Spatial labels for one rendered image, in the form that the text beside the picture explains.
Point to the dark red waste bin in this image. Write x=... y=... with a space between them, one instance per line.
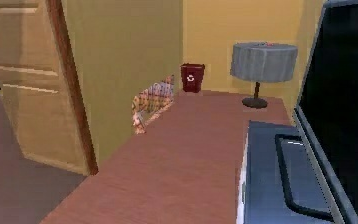
x=192 y=78

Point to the grey shade table lamp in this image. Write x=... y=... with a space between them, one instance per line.
x=263 y=62

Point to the light wooden room door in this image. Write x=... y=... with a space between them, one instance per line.
x=37 y=100

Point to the black television set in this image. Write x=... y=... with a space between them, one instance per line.
x=340 y=106

